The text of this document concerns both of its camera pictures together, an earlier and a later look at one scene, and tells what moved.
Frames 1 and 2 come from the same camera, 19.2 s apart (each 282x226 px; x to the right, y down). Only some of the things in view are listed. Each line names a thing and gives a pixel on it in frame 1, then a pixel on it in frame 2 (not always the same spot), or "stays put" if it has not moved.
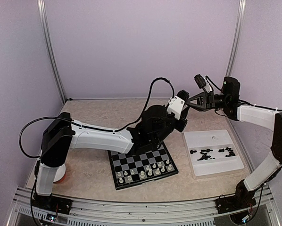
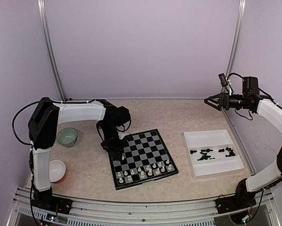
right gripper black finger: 201,95 to 215,98
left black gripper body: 184,122 to 112,145
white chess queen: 142,175 stays put
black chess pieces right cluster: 231,153 stays put
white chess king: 150,173 stays put
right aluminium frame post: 237,39 stays put
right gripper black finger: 199,108 to 218,108
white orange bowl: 61,174 stays put
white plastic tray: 211,153 stays put
